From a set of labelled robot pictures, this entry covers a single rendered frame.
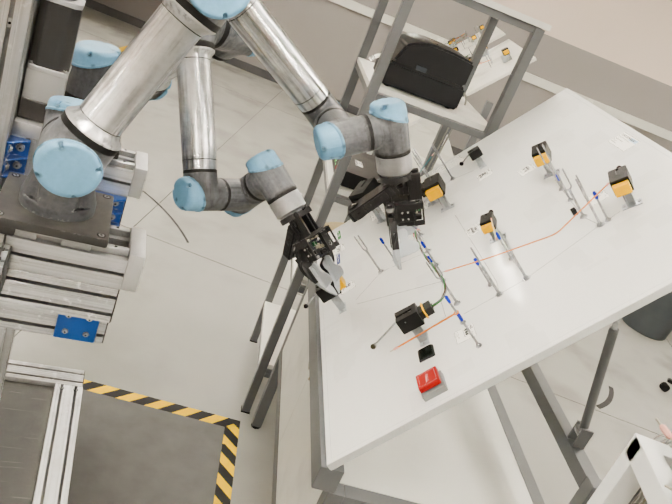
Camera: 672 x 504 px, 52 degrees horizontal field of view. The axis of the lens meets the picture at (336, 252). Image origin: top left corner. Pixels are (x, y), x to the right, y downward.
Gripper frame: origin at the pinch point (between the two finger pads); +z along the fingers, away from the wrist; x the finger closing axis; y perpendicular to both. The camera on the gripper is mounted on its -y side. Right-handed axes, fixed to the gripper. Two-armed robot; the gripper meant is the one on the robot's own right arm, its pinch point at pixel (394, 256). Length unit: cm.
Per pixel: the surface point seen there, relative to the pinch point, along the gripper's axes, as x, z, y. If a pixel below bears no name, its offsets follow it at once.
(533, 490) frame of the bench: -6, 70, 29
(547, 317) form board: -14.5, 11.4, 30.0
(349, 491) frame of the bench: -24, 45, -17
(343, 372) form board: 3.8, 32.7, -15.8
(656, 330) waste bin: 323, 266, 212
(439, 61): 108, -17, 27
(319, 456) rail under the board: -21.9, 35.4, -22.2
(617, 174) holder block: 9, -9, 53
